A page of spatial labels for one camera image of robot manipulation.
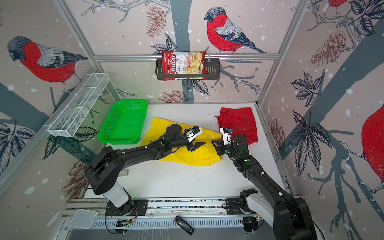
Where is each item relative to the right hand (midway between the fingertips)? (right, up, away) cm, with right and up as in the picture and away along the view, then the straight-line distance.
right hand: (211, 143), depth 82 cm
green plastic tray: (-63, +10, +27) cm, 69 cm away
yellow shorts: (-4, -8, +6) cm, 11 cm away
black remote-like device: (-14, -34, -16) cm, 40 cm away
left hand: (-5, +4, -3) cm, 7 cm away
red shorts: (+24, +12, +25) cm, 36 cm away
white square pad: (-63, -34, -12) cm, 72 cm away
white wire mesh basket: (-72, +14, -10) cm, 74 cm away
